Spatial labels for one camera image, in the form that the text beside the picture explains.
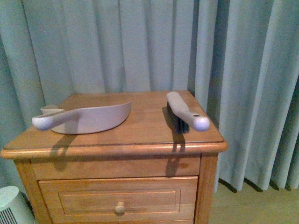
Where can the beige hand brush black bristles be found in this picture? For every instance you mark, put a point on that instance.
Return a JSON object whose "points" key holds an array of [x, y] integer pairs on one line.
{"points": [[180, 118]]}

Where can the beige plastic dustpan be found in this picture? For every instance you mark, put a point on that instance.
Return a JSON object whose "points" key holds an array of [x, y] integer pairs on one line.
{"points": [[82, 120]]}

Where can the wooden drawer with knob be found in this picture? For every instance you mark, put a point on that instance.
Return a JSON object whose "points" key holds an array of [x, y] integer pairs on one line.
{"points": [[120, 200]]}

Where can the light blue curtain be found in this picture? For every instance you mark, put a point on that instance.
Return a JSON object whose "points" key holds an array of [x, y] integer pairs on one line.
{"points": [[239, 58]]}

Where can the white air purifier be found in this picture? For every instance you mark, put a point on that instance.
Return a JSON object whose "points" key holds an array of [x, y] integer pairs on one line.
{"points": [[13, 207]]}

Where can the wooden nightstand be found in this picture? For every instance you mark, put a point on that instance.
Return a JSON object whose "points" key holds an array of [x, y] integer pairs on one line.
{"points": [[143, 146]]}

